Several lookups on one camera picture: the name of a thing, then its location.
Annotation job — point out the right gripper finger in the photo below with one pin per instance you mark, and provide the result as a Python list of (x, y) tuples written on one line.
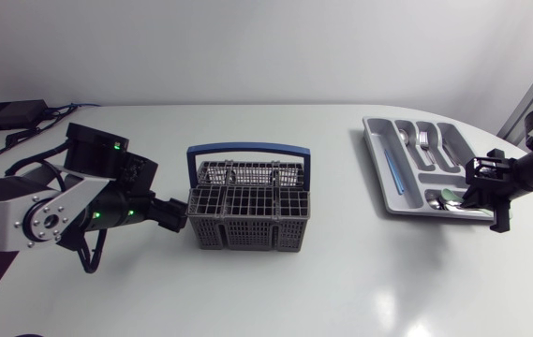
[(501, 217)]

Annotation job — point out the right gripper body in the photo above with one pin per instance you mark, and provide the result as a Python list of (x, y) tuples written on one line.
[(486, 194)]

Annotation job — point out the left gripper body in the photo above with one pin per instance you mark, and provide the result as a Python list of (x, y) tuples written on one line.
[(170, 215)]

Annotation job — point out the grey cutlery basket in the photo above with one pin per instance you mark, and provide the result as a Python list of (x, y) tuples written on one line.
[(247, 215)]

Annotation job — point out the grey cutlery tray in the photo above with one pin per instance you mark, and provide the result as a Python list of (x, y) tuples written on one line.
[(378, 145)]

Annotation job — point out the pale green plastic spoon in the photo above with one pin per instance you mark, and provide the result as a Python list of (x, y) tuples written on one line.
[(451, 195)]

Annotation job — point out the steel spoon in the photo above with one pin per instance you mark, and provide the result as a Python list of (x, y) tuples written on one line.
[(439, 203), (404, 136)]

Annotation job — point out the steel fork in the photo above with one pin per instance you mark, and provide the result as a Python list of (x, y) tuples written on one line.
[(425, 142)]

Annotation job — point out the blue plastic stick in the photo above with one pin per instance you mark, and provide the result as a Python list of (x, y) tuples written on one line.
[(394, 172)]

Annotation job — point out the black power brick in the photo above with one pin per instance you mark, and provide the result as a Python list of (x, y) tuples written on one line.
[(8, 114)]

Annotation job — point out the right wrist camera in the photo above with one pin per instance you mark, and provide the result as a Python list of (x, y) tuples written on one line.
[(486, 171)]

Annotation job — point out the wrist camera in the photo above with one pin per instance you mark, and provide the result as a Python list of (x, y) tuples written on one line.
[(139, 171), (486, 171)]

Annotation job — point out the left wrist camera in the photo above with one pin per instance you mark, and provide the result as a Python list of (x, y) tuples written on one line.
[(139, 171)]

